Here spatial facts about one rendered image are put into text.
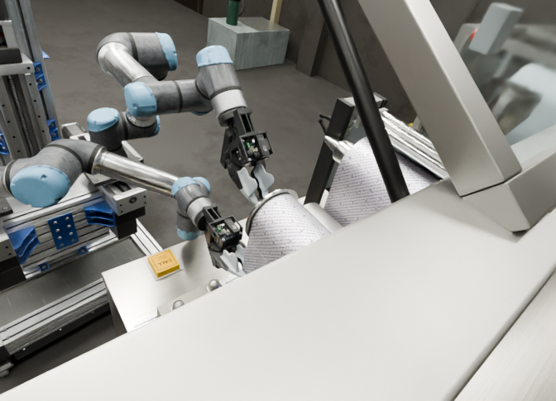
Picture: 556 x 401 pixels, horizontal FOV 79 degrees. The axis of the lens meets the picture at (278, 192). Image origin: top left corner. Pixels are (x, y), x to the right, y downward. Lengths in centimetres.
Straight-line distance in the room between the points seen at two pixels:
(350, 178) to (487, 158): 59
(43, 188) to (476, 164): 98
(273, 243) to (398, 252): 53
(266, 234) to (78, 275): 143
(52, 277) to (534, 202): 197
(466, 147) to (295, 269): 14
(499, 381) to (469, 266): 29
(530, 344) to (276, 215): 44
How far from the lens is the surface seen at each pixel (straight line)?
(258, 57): 531
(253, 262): 79
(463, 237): 22
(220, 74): 78
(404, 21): 26
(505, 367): 49
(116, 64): 102
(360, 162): 80
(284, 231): 68
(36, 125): 154
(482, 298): 19
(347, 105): 91
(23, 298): 201
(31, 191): 107
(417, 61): 25
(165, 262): 108
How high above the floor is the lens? 177
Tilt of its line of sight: 38 degrees down
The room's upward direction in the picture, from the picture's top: 14 degrees clockwise
